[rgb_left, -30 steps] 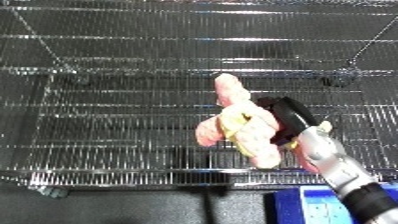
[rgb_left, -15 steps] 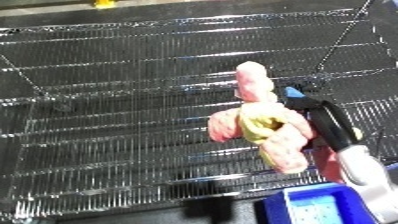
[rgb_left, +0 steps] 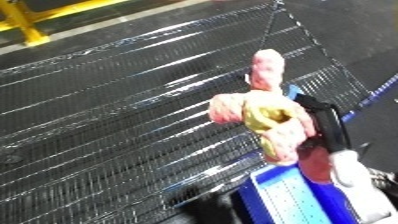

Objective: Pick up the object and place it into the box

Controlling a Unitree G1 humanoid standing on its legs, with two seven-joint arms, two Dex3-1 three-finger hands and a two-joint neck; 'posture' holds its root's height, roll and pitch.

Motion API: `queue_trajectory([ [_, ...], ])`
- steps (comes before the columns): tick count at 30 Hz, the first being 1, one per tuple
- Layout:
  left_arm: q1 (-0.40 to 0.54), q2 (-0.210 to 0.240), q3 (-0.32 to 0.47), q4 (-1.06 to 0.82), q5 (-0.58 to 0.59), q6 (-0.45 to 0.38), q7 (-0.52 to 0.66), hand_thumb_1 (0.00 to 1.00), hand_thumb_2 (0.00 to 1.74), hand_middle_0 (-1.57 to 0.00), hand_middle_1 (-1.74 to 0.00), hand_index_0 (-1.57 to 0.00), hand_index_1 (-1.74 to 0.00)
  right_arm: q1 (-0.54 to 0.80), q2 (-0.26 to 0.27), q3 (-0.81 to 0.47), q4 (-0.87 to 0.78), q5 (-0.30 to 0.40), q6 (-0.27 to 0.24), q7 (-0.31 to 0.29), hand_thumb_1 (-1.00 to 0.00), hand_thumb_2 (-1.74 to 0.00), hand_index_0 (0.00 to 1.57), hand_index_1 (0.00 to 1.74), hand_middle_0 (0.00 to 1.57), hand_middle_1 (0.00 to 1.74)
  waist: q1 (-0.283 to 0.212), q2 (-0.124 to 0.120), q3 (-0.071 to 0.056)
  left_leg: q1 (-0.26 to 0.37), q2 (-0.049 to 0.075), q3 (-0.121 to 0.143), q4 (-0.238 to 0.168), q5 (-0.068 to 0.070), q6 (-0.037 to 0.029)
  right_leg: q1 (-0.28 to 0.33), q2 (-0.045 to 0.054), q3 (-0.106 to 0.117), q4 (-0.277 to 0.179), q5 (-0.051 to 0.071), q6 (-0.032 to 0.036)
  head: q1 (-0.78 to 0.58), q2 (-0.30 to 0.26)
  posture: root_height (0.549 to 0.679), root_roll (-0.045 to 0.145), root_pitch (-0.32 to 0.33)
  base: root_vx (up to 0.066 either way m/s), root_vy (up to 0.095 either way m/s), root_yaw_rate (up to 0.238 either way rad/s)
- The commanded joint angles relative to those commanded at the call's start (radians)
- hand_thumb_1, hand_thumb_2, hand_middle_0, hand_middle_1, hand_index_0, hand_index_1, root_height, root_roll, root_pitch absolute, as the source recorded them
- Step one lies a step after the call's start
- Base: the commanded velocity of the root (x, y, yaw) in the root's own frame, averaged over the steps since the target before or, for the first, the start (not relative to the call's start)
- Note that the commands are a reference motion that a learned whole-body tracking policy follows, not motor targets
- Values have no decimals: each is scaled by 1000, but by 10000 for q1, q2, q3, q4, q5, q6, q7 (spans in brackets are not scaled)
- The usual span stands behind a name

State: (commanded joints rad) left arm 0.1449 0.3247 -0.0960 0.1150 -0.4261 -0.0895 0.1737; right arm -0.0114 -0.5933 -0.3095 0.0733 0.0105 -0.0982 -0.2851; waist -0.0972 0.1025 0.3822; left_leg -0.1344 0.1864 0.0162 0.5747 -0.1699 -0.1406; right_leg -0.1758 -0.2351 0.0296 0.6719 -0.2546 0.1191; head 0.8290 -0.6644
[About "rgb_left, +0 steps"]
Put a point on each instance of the pink yellow plush toy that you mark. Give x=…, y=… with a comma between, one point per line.
x=272, y=123

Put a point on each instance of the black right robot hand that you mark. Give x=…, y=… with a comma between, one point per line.
x=329, y=123

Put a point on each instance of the pale right robot arm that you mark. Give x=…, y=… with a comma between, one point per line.
x=361, y=186

